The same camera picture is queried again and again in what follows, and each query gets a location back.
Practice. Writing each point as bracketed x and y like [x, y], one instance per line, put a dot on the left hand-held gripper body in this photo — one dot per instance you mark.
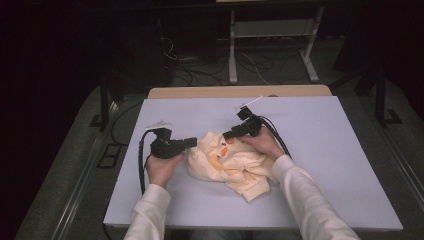
[163, 146]

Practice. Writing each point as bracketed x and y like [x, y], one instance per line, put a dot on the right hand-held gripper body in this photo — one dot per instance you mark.
[250, 126]

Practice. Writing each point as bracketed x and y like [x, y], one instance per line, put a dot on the cream cloth garment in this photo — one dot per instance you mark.
[230, 166]

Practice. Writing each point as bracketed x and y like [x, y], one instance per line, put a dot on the person's right hand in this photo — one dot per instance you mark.
[263, 143]

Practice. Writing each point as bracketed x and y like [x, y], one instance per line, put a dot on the person's left hand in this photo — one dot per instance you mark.
[163, 170]

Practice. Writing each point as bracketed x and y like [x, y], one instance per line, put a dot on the wooden table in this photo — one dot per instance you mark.
[216, 91]

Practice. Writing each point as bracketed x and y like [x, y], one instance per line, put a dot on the black metal stand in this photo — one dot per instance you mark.
[104, 100]
[380, 96]

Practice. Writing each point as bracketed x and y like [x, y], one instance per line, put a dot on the white metal desk frame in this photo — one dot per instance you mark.
[232, 50]

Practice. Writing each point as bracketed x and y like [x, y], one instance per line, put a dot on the metal floor rail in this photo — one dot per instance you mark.
[83, 173]

